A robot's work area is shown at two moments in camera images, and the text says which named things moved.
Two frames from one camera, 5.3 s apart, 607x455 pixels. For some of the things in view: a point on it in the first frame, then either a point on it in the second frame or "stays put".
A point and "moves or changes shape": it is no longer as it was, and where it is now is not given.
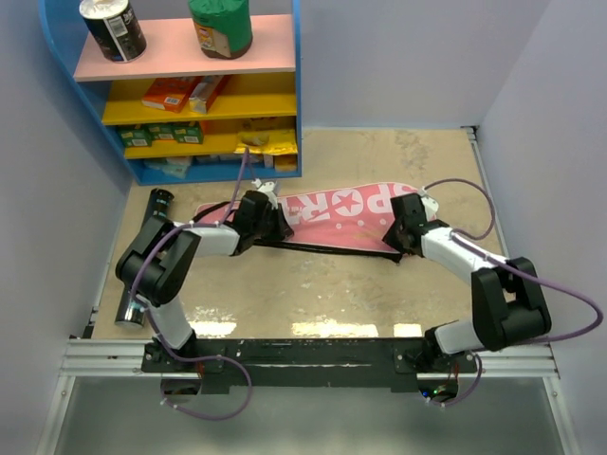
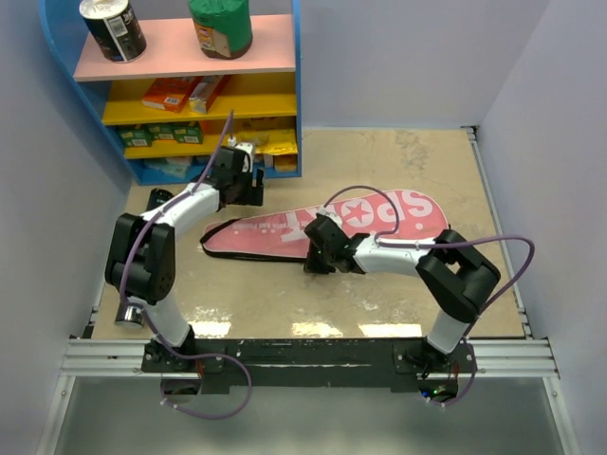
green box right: [192, 134] stays put
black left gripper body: [270, 229] to [244, 180]
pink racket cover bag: [351, 221] moves or changes shape
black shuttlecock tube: [131, 312] stays put
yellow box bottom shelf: [285, 162] stays put
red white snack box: [202, 93] stays put
